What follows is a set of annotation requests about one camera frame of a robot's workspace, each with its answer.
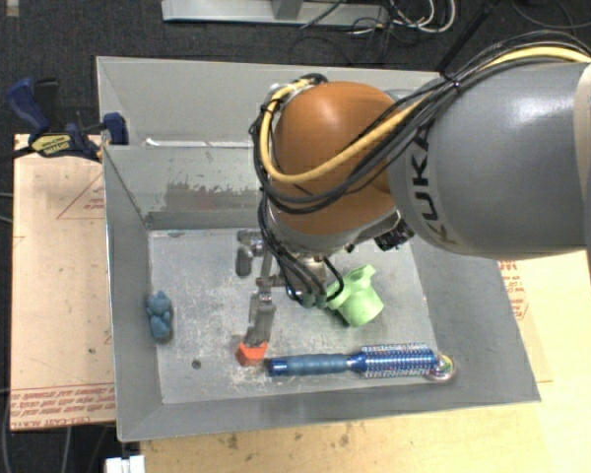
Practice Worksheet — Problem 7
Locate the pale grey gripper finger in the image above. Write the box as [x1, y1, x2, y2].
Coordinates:
[233, 229, 268, 279]
[245, 290, 278, 345]

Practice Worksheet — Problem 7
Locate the small orange block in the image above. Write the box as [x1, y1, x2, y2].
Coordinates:
[233, 340, 270, 369]

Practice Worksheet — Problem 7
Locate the grey metal bin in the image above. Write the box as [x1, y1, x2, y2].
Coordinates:
[96, 55, 542, 443]

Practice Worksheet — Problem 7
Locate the light green plastic cup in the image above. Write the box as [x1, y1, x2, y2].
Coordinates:
[324, 263, 386, 329]

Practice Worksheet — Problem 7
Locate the blue hairbrush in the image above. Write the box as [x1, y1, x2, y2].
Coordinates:
[265, 343, 440, 379]

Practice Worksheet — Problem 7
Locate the blue toy bear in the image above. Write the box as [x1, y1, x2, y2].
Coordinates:
[144, 290, 174, 343]

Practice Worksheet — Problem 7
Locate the brown cardboard board red print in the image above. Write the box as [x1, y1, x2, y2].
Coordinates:
[9, 133, 554, 434]

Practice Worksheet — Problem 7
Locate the black cylinder on white bracket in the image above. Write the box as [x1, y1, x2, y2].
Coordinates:
[373, 217, 417, 253]

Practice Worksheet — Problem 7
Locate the shiny multicolour ring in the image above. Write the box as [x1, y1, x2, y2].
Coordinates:
[426, 353, 458, 384]

